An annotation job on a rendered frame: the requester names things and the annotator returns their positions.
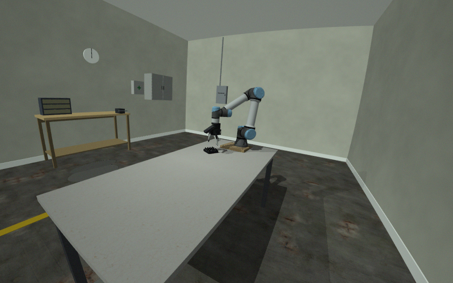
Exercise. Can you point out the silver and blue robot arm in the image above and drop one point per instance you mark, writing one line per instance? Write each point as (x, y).
(246, 132)

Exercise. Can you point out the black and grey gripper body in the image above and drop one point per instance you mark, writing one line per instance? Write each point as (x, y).
(217, 129)

